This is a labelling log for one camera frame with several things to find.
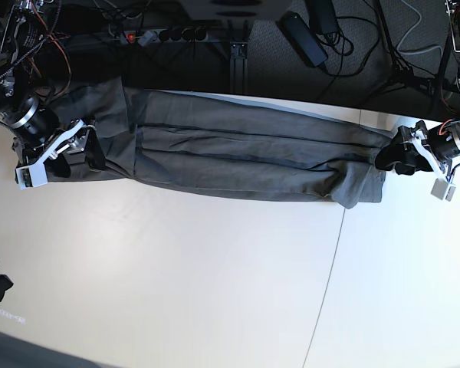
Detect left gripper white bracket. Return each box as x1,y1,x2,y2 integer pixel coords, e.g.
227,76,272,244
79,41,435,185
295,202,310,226
374,120,457,202

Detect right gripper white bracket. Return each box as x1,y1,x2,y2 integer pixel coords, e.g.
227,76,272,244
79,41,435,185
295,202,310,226
15,119,106,189

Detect grey T-shirt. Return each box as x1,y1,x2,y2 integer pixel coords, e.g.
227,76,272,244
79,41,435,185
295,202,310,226
51,79,389,209

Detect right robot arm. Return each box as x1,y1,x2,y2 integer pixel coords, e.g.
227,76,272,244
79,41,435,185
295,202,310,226
0,1,106,189

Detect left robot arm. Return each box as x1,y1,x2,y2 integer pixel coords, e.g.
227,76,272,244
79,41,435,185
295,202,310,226
373,1,460,201

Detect grey power strip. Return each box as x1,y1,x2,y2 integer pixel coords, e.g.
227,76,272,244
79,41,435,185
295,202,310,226
109,27,210,48

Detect black power brick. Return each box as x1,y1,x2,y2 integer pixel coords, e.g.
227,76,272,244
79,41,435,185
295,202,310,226
278,11,328,67

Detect white cable on floor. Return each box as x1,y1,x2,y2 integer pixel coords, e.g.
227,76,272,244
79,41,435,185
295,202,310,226
396,0,449,58

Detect aluminium table leg frame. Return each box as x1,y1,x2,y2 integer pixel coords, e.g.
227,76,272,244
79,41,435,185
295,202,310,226
205,20,251,95

